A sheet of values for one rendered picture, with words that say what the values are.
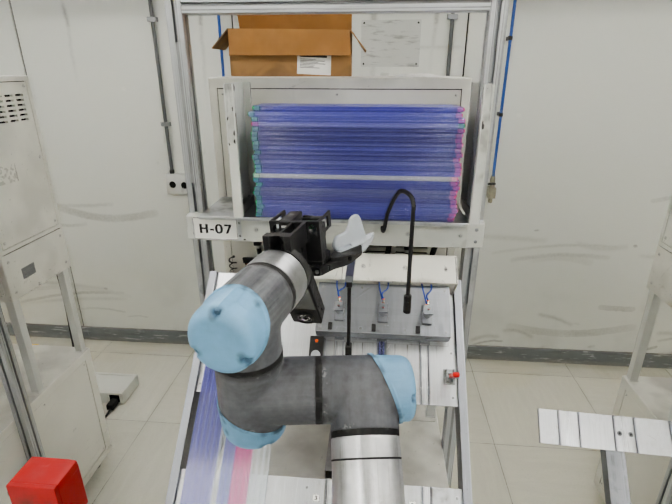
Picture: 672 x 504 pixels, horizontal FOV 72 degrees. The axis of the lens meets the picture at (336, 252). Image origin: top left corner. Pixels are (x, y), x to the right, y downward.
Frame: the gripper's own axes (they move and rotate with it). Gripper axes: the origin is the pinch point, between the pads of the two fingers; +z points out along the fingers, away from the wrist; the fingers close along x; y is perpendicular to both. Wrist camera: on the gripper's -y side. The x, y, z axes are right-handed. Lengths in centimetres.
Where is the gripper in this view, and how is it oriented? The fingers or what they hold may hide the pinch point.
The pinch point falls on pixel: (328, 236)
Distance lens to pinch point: 76.1
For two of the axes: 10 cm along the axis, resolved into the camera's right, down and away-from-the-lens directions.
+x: -9.6, -0.3, 2.9
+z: 2.8, -3.7, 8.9
